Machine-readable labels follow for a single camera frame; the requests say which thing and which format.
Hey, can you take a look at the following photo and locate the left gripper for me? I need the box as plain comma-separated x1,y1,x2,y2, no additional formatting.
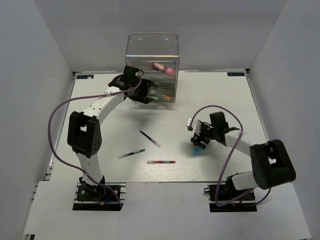
129,77,157,105

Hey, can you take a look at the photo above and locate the blue eraser case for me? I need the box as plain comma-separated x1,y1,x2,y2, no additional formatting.
192,147,204,155

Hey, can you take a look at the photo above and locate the orange capped marker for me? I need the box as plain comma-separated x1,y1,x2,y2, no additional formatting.
149,90,172,101

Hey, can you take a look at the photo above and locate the pink glue bottle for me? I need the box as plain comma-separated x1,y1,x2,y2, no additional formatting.
151,62,176,76

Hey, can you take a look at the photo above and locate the clear drawer organizer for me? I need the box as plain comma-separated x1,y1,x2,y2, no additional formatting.
124,31,181,103

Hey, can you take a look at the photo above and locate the clear organizer lid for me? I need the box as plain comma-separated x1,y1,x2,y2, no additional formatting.
125,32,180,57

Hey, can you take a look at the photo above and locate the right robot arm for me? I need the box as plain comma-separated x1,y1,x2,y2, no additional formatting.
186,111,297,200

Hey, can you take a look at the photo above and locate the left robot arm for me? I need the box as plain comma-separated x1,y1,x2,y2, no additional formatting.
67,65,156,200

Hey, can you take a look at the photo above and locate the purple pen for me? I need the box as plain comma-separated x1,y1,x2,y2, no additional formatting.
139,130,161,148

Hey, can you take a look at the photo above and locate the red pen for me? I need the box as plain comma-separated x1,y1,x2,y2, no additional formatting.
146,160,176,165

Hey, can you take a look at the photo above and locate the green pen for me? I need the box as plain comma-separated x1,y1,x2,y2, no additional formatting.
117,149,145,159

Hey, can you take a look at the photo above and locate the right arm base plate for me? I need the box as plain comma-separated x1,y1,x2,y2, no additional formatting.
203,184,257,213

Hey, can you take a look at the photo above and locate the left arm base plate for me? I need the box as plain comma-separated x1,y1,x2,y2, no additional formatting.
72,182,122,212

